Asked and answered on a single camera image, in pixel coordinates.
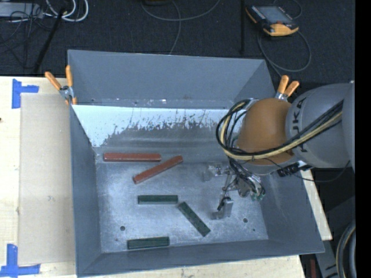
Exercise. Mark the black cylinder on white bracket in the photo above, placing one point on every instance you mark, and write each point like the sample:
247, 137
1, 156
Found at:
288, 169

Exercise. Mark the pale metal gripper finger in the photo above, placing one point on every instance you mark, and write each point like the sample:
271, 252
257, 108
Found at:
215, 170
226, 208

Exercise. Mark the grey metal bin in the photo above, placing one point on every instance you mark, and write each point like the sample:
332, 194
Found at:
174, 219

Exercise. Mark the pale wood board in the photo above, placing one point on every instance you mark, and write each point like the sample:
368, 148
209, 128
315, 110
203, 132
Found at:
43, 169

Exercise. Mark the red-brown flat block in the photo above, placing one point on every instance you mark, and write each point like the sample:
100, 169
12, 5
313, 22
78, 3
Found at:
131, 157
158, 169

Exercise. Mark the dark green flat block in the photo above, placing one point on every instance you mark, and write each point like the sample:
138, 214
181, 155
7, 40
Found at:
148, 243
158, 199
193, 219

